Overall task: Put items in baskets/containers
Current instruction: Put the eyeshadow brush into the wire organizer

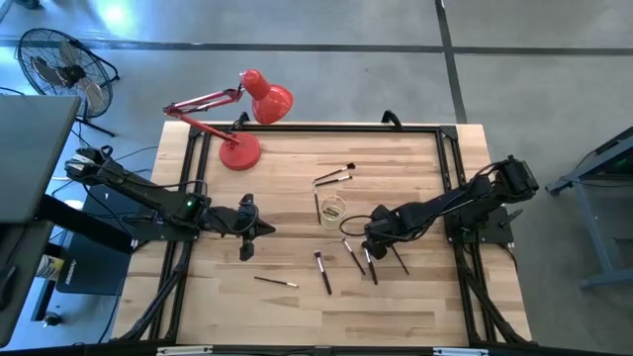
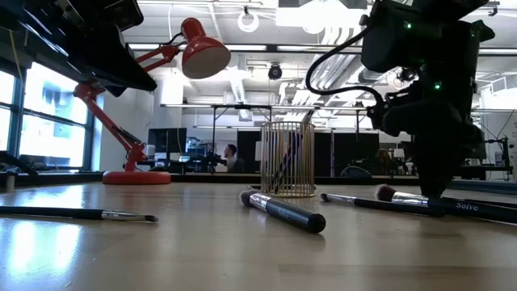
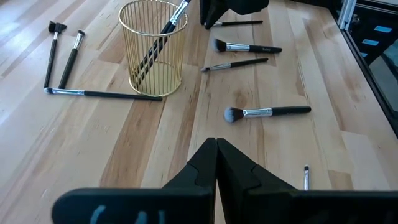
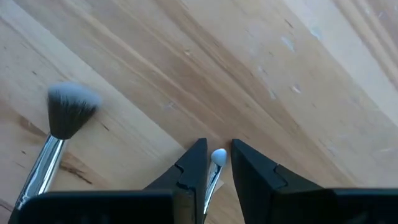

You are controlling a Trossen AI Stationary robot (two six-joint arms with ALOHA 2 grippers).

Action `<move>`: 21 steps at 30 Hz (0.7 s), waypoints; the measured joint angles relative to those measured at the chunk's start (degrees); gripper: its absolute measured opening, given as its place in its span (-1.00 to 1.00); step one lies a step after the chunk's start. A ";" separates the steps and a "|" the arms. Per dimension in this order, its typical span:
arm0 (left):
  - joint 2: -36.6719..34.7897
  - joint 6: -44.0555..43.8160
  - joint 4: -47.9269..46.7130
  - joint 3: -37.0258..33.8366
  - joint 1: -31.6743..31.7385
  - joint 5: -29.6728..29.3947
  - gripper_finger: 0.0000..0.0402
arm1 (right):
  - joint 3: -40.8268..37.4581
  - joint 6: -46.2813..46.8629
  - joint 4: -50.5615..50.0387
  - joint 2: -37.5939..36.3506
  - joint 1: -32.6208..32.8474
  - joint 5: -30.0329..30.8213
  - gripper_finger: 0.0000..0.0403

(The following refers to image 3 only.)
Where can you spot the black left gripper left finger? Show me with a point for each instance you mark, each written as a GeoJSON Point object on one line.
{"type": "Point", "coordinates": [140, 205]}

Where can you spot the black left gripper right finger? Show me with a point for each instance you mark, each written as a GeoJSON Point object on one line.
{"type": "Point", "coordinates": [280, 205]}

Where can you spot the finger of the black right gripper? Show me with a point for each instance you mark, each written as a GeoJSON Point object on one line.
{"type": "Point", "coordinates": [217, 11]}
{"type": "Point", "coordinates": [205, 9]}

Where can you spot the thin black makeup brush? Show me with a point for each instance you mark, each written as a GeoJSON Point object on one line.
{"type": "Point", "coordinates": [242, 22]}

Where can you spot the thin dark-tipped makeup brush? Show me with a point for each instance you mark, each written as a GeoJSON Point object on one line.
{"type": "Point", "coordinates": [306, 179]}

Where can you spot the slim pointed makeup brush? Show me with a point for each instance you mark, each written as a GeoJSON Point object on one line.
{"type": "Point", "coordinates": [248, 62]}

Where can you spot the fluffy powder makeup brush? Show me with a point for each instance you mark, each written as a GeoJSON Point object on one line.
{"type": "Point", "coordinates": [289, 110]}

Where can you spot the long white-tipped makeup brush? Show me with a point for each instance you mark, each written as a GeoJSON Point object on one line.
{"type": "Point", "coordinates": [124, 96]}

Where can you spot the angled-head makeup brush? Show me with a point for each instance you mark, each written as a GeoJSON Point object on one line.
{"type": "Point", "coordinates": [71, 62]}

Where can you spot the blue tape strip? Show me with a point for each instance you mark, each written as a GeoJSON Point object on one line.
{"type": "Point", "coordinates": [363, 54]}
{"type": "Point", "coordinates": [370, 42]}
{"type": "Point", "coordinates": [382, 29]}

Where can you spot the black fan makeup brush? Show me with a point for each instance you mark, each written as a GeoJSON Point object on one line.
{"type": "Point", "coordinates": [51, 59]}

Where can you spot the aluminium extrusion post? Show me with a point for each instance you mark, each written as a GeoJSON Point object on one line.
{"type": "Point", "coordinates": [346, 14]}

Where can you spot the black table edge frame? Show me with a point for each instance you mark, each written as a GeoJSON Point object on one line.
{"type": "Point", "coordinates": [351, 40]}

